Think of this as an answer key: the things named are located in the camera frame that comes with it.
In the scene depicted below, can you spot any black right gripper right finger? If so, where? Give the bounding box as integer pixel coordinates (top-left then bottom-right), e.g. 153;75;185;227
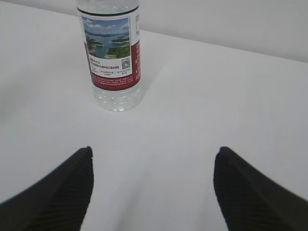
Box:
213;147;308;231

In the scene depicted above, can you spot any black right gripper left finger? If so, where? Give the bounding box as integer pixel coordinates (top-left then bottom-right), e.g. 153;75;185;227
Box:
0;146;94;231

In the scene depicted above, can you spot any clear Nongfu Spring water bottle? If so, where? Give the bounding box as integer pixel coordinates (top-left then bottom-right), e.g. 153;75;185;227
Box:
76;0;142;111

